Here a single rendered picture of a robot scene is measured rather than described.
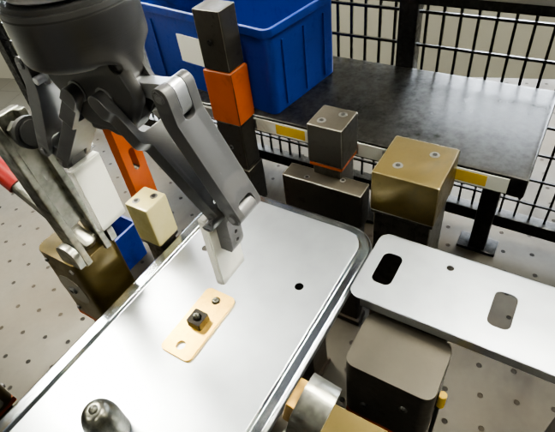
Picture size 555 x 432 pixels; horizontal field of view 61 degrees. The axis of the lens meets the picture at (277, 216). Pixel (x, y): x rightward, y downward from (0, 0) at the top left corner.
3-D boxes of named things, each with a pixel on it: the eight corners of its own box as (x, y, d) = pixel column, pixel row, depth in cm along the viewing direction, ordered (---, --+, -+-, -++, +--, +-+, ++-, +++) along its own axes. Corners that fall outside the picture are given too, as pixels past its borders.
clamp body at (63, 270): (164, 415, 74) (73, 272, 49) (121, 387, 78) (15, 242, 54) (191, 380, 78) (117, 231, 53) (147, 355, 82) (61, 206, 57)
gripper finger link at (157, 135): (128, 74, 31) (135, 63, 30) (240, 198, 34) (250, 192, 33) (84, 103, 29) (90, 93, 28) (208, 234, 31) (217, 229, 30)
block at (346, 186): (358, 327, 81) (361, 196, 60) (297, 300, 86) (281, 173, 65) (365, 313, 83) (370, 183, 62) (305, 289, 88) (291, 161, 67)
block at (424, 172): (410, 357, 76) (439, 189, 51) (364, 337, 79) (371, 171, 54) (426, 320, 80) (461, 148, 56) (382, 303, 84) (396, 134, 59)
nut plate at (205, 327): (188, 363, 46) (185, 357, 45) (159, 348, 47) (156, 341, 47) (236, 300, 51) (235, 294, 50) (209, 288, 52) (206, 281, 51)
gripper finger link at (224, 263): (221, 193, 34) (229, 195, 33) (237, 256, 39) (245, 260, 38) (196, 219, 32) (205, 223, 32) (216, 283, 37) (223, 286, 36)
